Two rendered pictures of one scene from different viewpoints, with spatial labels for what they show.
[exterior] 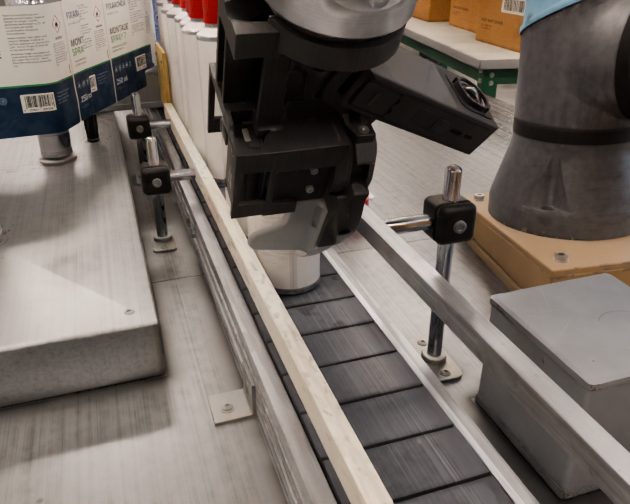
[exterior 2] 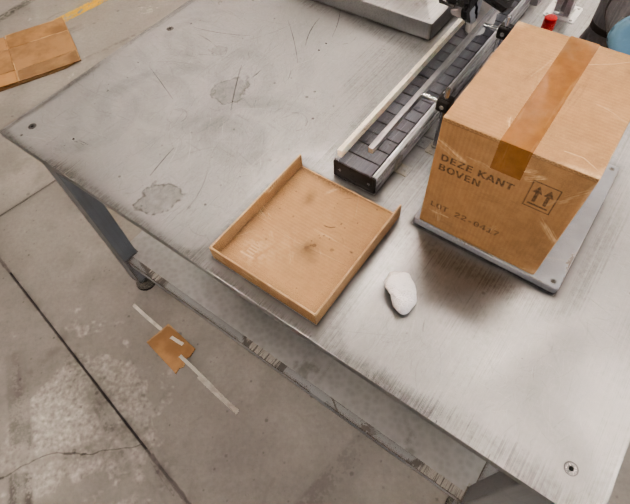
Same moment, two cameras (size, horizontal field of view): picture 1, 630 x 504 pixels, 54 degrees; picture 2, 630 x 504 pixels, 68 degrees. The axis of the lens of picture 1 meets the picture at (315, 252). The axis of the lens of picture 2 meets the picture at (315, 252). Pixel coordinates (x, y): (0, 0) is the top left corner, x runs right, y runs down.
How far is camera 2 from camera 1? 101 cm
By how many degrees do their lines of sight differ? 51
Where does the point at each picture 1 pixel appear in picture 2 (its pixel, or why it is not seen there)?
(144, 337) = (427, 27)
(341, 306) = (474, 44)
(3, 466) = (383, 39)
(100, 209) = not seen: outside the picture
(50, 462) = (391, 44)
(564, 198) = not seen: hidden behind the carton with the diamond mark
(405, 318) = not seen: hidden behind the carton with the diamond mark
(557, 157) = (588, 34)
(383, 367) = (460, 61)
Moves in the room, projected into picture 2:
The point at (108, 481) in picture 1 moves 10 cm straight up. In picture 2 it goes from (397, 53) to (400, 18)
